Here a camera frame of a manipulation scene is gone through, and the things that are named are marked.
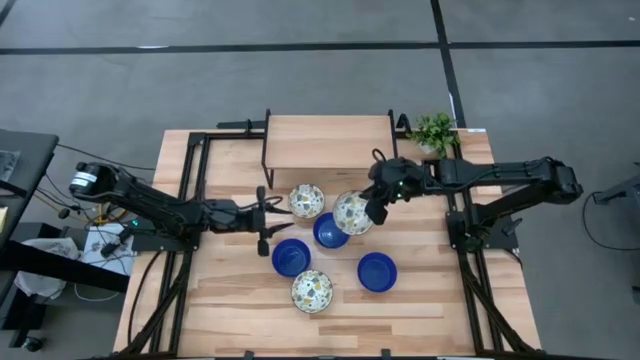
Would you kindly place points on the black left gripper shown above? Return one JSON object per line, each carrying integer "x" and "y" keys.
{"x": 235, "y": 217}

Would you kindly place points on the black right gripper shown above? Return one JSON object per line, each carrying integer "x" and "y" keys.
{"x": 395, "y": 177}

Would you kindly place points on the yellow bowls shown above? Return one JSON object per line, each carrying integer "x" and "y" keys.
{"x": 350, "y": 212}

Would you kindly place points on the pear print ceramic bowl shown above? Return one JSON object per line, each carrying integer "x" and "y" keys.
{"x": 306, "y": 201}
{"x": 312, "y": 291}

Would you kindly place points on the blue plastic bowl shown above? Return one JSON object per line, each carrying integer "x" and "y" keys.
{"x": 377, "y": 271}
{"x": 327, "y": 235}
{"x": 291, "y": 257}

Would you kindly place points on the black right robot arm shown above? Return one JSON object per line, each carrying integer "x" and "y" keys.
{"x": 500, "y": 172}

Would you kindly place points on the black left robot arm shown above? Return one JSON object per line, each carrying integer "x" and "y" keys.
{"x": 150, "y": 205}

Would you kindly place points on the green plant in white pot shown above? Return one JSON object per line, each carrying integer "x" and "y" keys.
{"x": 435, "y": 132}

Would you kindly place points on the white paper sheet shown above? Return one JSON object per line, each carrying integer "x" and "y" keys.
{"x": 120, "y": 260}

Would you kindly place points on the white plastic bag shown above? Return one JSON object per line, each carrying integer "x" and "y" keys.
{"x": 55, "y": 247}

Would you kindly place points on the grey equipment stand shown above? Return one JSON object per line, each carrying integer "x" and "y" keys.
{"x": 622, "y": 192}

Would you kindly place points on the black side desk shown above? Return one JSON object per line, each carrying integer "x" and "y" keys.
{"x": 25, "y": 150}

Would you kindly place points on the wooden shelf with black frame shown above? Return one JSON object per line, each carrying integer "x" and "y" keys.
{"x": 327, "y": 142}

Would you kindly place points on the black metal table frame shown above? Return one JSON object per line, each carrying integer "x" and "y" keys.
{"x": 240, "y": 124}

